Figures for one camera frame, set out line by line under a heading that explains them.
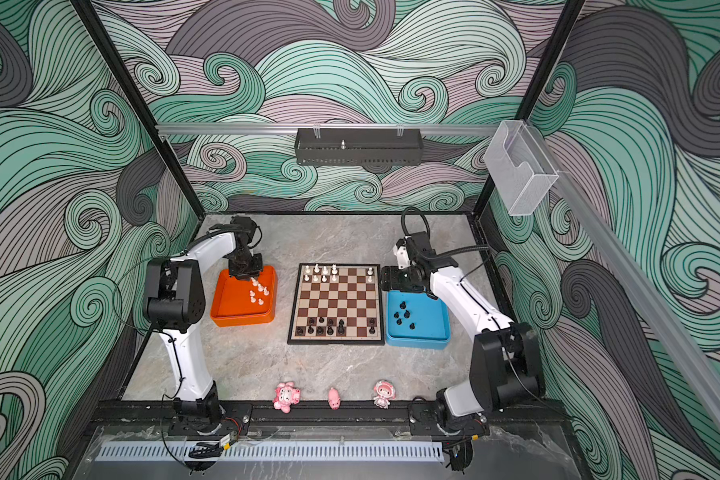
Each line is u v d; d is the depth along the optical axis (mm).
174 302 543
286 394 743
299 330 861
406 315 902
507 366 426
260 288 961
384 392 744
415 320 903
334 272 999
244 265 849
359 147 967
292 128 939
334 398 754
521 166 790
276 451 697
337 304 925
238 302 890
